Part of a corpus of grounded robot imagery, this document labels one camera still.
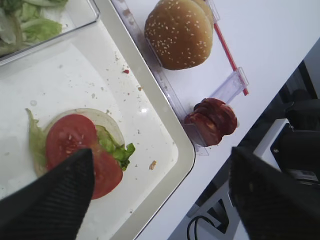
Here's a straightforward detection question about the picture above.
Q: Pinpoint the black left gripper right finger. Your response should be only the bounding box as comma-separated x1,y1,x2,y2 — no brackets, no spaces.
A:
229,147,320,240

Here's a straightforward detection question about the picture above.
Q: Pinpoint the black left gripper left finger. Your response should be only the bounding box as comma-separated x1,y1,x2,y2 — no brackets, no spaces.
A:
0,148,95,240

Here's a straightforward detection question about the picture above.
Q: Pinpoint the red tomato slice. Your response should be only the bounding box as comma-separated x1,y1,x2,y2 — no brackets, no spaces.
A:
45,114,123,200

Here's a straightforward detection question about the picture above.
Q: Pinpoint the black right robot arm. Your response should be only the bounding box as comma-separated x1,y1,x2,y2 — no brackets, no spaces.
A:
229,99,320,240

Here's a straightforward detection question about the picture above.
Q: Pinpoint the lettuce leaf on bun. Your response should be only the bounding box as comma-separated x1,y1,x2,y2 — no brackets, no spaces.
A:
26,108,136,177

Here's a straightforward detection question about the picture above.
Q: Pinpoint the stack of meat patties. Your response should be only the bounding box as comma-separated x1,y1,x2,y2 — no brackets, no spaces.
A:
183,98,238,147

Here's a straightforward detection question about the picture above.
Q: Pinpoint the green lettuce in container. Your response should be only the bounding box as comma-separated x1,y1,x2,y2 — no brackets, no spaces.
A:
0,0,67,57

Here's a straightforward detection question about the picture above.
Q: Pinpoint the bottom bun on tray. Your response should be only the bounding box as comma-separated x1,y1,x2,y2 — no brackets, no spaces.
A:
26,108,125,177

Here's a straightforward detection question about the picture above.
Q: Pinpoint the right red straw strip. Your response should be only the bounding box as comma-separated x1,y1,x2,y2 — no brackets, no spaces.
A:
214,22,249,96

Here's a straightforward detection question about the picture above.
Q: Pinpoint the white rectangular metal tray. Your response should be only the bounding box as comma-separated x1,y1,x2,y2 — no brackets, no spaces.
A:
0,0,195,240

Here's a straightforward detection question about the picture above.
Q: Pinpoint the clear plastic salad container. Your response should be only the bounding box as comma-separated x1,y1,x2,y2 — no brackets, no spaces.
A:
0,0,100,65

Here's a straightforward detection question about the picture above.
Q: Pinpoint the front sesame bun top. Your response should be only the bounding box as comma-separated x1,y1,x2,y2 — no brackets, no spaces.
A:
144,0,214,71

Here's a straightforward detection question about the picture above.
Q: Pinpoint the upper right clear holder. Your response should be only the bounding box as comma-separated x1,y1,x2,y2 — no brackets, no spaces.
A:
204,0,221,24

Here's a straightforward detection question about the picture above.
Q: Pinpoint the rear bun top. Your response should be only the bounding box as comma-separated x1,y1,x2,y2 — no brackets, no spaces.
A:
193,0,215,28

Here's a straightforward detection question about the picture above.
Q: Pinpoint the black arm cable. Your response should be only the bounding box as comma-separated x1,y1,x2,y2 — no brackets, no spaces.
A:
186,216,216,240

